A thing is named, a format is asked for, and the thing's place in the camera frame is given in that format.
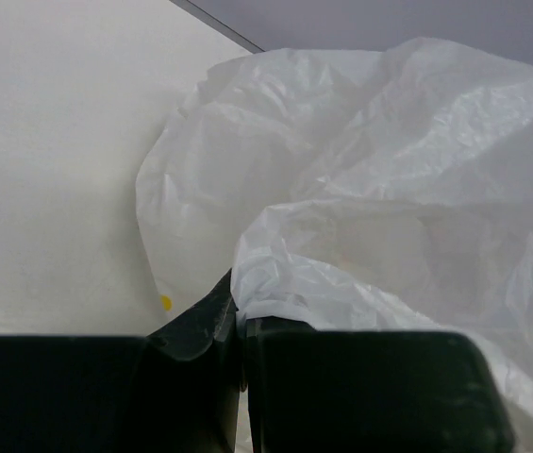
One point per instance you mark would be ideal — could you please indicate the white printed plastic bag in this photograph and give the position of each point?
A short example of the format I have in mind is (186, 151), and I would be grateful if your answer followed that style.
(356, 190)

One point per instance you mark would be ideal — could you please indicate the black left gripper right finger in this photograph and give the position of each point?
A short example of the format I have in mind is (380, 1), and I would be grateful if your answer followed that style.
(370, 391)

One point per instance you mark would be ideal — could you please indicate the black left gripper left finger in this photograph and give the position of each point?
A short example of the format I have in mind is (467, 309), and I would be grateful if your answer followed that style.
(174, 390)

